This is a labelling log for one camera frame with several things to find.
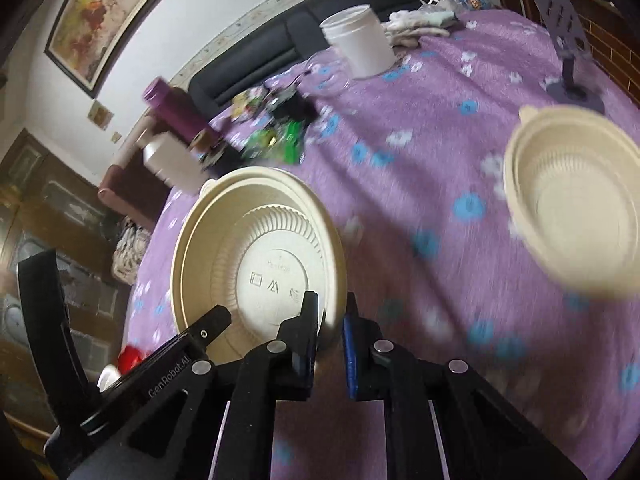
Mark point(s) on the blue patterned pouch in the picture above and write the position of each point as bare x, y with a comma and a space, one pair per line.
467, 0

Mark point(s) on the small white bowl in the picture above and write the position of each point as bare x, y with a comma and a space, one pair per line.
107, 379

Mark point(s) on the leaf patterned blanket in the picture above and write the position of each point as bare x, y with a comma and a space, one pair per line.
130, 255

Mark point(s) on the white plastic bottle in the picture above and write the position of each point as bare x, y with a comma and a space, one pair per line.
170, 160

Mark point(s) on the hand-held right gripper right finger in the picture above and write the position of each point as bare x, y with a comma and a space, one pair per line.
351, 360

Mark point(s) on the white cloth gloves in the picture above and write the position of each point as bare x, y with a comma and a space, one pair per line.
420, 25

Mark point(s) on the purple thermos bottle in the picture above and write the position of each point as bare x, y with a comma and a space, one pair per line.
172, 107

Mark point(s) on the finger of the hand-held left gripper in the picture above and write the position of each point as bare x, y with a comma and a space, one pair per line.
47, 320
165, 370

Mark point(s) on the purple floral tablecloth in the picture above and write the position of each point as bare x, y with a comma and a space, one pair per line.
425, 185

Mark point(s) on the red plate with white label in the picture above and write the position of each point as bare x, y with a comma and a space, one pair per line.
131, 357

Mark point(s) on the small wall sticker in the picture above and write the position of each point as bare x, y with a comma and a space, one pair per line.
100, 112

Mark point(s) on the white mug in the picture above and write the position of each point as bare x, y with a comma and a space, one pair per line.
360, 40

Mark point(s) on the green candy wrappers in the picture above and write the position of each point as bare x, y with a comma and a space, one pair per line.
277, 142

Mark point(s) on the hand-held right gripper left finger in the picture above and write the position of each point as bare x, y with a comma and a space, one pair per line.
310, 355

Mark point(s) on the yellow snack packet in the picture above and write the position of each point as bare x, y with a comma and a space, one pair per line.
247, 100

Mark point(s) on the brown armchair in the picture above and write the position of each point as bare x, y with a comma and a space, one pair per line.
120, 185

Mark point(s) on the cream ribbed bowl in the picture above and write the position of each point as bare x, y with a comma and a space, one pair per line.
575, 200
240, 240

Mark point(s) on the framed wall painting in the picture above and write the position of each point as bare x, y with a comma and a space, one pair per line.
110, 15

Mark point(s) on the black leather sofa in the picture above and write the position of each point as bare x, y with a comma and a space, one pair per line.
300, 30

